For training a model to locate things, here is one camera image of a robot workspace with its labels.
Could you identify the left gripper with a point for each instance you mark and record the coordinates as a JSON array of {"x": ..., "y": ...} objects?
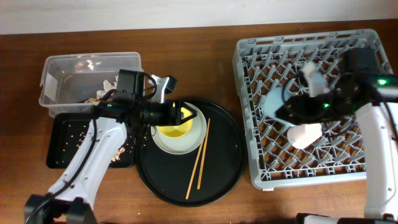
[{"x": 171, "y": 105}]

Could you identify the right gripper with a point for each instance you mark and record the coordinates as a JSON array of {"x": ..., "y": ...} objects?
[{"x": 298, "y": 111}]

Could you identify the pink cup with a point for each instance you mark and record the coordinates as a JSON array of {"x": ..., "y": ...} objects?
[{"x": 303, "y": 135}]

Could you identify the yellow bowl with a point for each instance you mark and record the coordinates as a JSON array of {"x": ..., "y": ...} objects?
[{"x": 175, "y": 131}]

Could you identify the blue cup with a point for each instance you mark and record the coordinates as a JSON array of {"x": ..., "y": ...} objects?
[{"x": 273, "y": 101}]

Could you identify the wooden chopstick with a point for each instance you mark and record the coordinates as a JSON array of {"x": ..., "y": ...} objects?
[
  {"x": 193, "y": 171},
  {"x": 203, "y": 155}
]

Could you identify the grey plate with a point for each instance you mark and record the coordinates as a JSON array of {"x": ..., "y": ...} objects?
[{"x": 186, "y": 143}]

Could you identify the white napkin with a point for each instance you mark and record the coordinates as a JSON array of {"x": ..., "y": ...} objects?
[{"x": 107, "y": 86}]

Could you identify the food scraps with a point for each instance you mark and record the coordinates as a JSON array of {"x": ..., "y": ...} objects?
[{"x": 117, "y": 155}]

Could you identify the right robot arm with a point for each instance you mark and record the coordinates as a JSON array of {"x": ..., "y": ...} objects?
[{"x": 369, "y": 95}]

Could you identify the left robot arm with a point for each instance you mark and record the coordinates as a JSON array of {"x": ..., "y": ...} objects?
[{"x": 137, "y": 100}]

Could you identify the grey dishwasher rack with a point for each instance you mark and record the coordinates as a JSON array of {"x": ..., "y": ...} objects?
[{"x": 263, "y": 64}]

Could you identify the round black tray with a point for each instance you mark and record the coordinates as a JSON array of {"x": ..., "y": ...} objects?
[{"x": 167, "y": 176}]

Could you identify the clear plastic bin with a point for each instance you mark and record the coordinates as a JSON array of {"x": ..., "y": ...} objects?
[{"x": 69, "y": 79}]

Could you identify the black rectangular tray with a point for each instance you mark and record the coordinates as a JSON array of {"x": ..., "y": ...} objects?
[{"x": 69, "y": 131}]

